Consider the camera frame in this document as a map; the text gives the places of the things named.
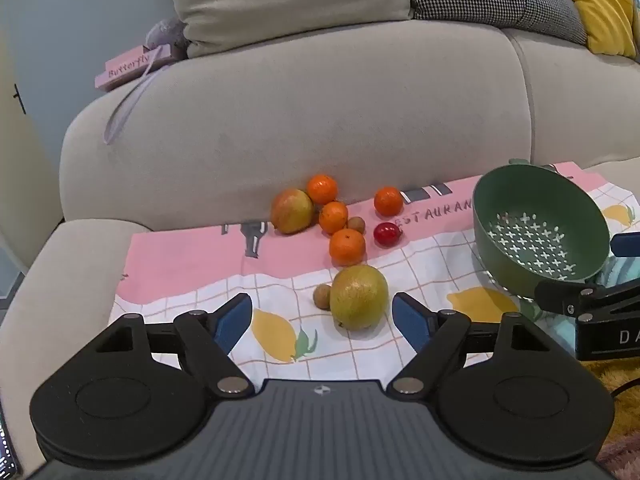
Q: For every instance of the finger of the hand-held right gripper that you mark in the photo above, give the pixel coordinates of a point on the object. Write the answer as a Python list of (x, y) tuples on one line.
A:
[(570, 295), (627, 245)]

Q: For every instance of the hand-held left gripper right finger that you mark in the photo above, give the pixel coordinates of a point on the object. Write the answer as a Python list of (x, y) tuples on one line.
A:
[(411, 317)]

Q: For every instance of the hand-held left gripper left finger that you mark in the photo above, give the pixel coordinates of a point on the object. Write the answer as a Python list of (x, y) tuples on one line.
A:
[(234, 319)]

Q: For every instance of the yellow-green pear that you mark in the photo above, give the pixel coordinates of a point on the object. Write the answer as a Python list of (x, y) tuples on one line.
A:
[(359, 297)]

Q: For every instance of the green perforated colander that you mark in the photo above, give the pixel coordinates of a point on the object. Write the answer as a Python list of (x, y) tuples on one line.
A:
[(542, 230)]

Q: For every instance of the orange tangerine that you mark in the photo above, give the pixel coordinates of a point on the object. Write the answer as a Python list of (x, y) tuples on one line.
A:
[(322, 189), (333, 217), (347, 246), (388, 201)]

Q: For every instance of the red-yellow apple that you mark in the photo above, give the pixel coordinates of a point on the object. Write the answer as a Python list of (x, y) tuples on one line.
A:
[(292, 211)]

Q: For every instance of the pink checked printed cloth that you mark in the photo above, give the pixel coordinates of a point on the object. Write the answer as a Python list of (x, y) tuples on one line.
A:
[(190, 265)]

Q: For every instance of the yellow fluffy blanket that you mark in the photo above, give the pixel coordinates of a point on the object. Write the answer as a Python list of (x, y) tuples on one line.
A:
[(622, 410)]

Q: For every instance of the red cherry tomato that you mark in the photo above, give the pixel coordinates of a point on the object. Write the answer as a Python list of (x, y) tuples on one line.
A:
[(387, 234)]

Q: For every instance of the small brown kiwi front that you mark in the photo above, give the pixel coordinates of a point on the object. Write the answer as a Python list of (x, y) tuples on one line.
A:
[(322, 296)]

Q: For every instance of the brown longan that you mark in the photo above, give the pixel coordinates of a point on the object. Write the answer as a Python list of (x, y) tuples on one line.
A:
[(356, 225)]

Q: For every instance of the beige sofa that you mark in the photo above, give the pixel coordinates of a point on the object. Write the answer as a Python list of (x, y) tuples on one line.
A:
[(300, 110)]

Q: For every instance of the lilac ribbon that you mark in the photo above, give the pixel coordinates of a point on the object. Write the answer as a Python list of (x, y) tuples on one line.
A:
[(127, 105)]

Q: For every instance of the yellow cushion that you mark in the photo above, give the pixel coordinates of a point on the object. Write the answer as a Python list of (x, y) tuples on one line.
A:
[(600, 5)]

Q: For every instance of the pink box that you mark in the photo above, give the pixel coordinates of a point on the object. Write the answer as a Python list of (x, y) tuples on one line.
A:
[(132, 67)]

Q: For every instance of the grey plush toy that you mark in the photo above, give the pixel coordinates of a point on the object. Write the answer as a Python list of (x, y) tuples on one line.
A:
[(167, 35)]

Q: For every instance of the beige cushion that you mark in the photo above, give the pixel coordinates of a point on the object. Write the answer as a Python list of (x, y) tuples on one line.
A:
[(290, 0)]

